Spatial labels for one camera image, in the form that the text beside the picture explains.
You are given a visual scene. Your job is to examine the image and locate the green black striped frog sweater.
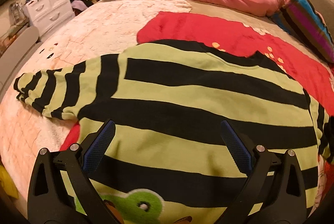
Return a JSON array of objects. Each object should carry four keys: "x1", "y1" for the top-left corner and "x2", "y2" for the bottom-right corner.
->
[{"x1": 14, "y1": 39, "x2": 333, "y2": 223}]

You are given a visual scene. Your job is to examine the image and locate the grey low bench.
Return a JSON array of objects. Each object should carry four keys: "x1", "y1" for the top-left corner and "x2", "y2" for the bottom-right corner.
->
[{"x1": 1, "y1": 27, "x2": 41, "y2": 99}]

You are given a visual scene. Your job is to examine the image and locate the red floral blanket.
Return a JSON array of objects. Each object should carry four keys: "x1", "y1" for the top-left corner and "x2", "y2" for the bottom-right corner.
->
[{"x1": 59, "y1": 11, "x2": 334, "y2": 204}]

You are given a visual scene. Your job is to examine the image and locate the peach bear blanket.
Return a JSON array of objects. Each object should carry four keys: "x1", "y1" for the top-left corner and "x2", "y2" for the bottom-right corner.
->
[{"x1": 1, "y1": 0, "x2": 192, "y2": 199}]

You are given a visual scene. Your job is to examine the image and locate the striped colourful pillow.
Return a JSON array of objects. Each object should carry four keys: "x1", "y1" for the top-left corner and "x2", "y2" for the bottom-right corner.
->
[{"x1": 270, "y1": 0, "x2": 333, "y2": 64}]

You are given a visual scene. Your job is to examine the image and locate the white drawer cabinet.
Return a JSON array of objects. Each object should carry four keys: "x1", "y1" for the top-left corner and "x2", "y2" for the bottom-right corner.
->
[{"x1": 23, "y1": 0, "x2": 75, "y2": 38}]

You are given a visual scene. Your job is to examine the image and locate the grey quilted headboard cushion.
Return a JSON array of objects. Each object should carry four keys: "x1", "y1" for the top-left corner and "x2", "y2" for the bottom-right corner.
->
[{"x1": 310, "y1": 0, "x2": 334, "y2": 38}]

